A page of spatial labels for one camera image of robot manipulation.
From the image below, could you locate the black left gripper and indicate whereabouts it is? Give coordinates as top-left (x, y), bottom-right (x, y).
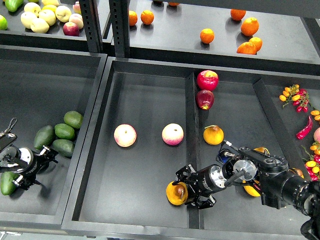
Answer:
top-left (12, 145), bottom-right (59, 190)

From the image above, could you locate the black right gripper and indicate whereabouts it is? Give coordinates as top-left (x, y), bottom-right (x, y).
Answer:
top-left (172, 164), bottom-right (227, 209)

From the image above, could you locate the yellow pear brown stem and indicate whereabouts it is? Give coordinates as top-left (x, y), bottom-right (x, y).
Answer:
top-left (165, 181), bottom-right (188, 206)

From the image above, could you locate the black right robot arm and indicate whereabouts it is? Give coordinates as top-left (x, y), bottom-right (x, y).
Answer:
top-left (169, 140), bottom-right (320, 240)

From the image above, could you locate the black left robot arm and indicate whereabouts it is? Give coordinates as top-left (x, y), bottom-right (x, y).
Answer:
top-left (0, 117), bottom-right (58, 191)

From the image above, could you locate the lone green avocado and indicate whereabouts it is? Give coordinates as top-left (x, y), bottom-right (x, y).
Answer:
top-left (0, 171), bottom-right (20, 196)

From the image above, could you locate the green avocado middle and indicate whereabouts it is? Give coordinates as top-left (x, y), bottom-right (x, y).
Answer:
top-left (54, 123), bottom-right (76, 141)

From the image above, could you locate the pink yellow apple right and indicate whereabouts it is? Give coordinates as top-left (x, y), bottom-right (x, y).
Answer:
top-left (161, 123), bottom-right (184, 146)

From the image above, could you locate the pink yellow apple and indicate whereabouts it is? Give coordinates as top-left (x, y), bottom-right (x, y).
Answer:
top-left (161, 123), bottom-right (184, 146)
top-left (113, 124), bottom-right (137, 148)

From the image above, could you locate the black left tray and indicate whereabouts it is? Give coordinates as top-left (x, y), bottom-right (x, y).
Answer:
top-left (0, 45), bottom-right (107, 232)

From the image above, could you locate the black centre divided tray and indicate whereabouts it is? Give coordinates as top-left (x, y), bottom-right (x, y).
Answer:
top-left (61, 57), bottom-right (320, 240)

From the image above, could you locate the pink yellow apple left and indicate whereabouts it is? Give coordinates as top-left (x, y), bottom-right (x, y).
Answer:
top-left (113, 124), bottom-right (137, 148)

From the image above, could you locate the dark red apple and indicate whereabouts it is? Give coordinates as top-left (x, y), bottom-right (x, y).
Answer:
top-left (195, 89), bottom-right (215, 110)

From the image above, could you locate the bright red apple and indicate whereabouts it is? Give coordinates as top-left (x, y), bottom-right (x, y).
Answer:
top-left (196, 70), bottom-right (219, 91)

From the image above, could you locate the red chili pepper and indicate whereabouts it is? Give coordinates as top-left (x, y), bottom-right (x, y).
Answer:
top-left (295, 115), bottom-right (313, 140)

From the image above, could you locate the cherry tomato bunch lower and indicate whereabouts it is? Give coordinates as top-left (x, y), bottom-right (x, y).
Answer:
top-left (302, 141), bottom-right (320, 181)

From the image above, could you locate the cherry tomato bunch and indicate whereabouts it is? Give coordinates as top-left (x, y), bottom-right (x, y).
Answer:
top-left (279, 84), bottom-right (309, 113)
top-left (302, 141), bottom-right (320, 181)

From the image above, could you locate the peach at right edge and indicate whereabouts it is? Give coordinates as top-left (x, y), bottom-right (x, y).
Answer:
top-left (313, 127), bottom-right (320, 142)

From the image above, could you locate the cherry tomato bunch upper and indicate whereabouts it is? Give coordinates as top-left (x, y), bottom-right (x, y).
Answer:
top-left (279, 84), bottom-right (309, 113)

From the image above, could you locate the orange tomatoes right edge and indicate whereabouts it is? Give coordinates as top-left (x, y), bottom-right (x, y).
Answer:
top-left (310, 110), bottom-right (320, 121)

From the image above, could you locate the pale yellow apple front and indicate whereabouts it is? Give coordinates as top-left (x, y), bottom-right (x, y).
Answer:
top-left (30, 18), bottom-right (50, 34)

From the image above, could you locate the pale yellow apple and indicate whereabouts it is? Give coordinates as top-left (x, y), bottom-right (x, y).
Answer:
top-left (55, 5), bottom-right (72, 23)
top-left (38, 9), bottom-right (56, 26)
top-left (30, 18), bottom-right (50, 34)
top-left (20, 12), bottom-right (38, 29)

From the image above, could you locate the red apple on shelf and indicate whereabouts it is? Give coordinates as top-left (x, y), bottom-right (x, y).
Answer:
top-left (62, 21), bottom-right (80, 37)

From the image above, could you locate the lime green fruit edge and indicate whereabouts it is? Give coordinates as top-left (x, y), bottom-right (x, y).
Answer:
top-left (0, 15), bottom-right (8, 31)

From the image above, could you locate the orange lower right front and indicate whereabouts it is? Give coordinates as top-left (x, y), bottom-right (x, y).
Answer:
top-left (236, 41), bottom-right (257, 55)

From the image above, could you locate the pale yellow apple left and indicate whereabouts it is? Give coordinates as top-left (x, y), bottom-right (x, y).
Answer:
top-left (20, 12), bottom-right (38, 29)

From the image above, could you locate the orange middle shelf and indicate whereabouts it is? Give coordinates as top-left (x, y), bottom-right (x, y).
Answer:
top-left (199, 28), bottom-right (215, 44)

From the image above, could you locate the pale yellow apple centre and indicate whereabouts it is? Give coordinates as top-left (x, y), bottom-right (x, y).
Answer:
top-left (38, 9), bottom-right (56, 26)

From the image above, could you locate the pink peach on shelf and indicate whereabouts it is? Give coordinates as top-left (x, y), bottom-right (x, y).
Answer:
top-left (69, 13), bottom-right (84, 30)

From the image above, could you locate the pale yellow apple right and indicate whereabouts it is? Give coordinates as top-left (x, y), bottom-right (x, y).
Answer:
top-left (55, 5), bottom-right (72, 23)

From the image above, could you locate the orange lower right back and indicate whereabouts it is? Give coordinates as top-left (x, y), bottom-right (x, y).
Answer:
top-left (249, 37), bottom-right (263, 52)

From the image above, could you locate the green mango top left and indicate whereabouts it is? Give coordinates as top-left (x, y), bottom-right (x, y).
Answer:
top-left (4, 0), bottom-right (24, 13)

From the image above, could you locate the black shelf post left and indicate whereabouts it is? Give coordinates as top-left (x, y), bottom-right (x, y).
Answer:
top-left (79, 0), bottom-right (103, 53)

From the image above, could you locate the black shelf post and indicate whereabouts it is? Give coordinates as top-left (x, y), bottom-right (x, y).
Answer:
top-left (79, 0), bottom-right (103, 53)
top-left (109, 0), bottom-right (130, 58)

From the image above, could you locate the black shelf post right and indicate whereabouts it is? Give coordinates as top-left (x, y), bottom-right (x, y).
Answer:
top-left (109, 0), bottom-right (130, 58)

